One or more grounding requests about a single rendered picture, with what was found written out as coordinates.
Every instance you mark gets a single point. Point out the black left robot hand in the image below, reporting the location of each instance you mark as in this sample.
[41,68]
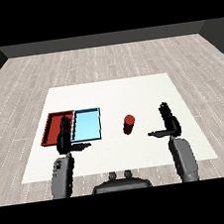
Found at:
[65,140]

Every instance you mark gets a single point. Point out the red can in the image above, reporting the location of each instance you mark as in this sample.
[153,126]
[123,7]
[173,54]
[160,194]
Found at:
[129,124]

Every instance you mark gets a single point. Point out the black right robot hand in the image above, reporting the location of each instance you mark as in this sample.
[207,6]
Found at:
[171,124]

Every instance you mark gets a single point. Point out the dark grey robot body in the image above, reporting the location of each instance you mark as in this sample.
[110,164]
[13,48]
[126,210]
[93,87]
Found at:
[121,183]

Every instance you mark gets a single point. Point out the light blue shallow open box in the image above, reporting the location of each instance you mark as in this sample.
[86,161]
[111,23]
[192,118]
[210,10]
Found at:
[86,124]

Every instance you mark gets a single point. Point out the red shallow open box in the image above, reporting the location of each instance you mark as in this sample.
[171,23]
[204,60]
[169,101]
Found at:
[52,128]

